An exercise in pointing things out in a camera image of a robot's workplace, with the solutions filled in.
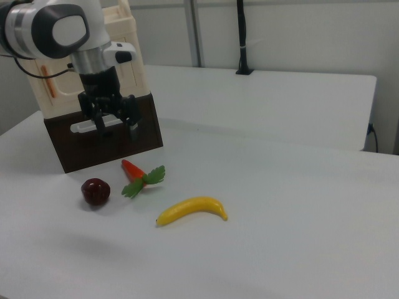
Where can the cream cabinet door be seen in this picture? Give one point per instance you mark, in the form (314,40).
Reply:
(64,85)

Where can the yellow toy banana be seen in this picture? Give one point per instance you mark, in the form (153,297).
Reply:
(190,209)

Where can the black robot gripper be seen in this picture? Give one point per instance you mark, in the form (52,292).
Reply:
(99,87)

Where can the orange toy carrot with leaves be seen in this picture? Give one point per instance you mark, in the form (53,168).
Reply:
(134,172)

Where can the dark brown cabinet base drawer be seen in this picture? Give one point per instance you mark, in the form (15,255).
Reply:
(103,149)

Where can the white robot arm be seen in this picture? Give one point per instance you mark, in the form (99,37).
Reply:
(46,31)

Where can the cream toy cabinet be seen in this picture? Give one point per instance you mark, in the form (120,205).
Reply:
(131,71)

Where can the dark red toy pepper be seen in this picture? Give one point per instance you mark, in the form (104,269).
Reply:
(96,191)

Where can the black camera pole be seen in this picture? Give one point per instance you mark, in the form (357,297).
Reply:
(242,37)

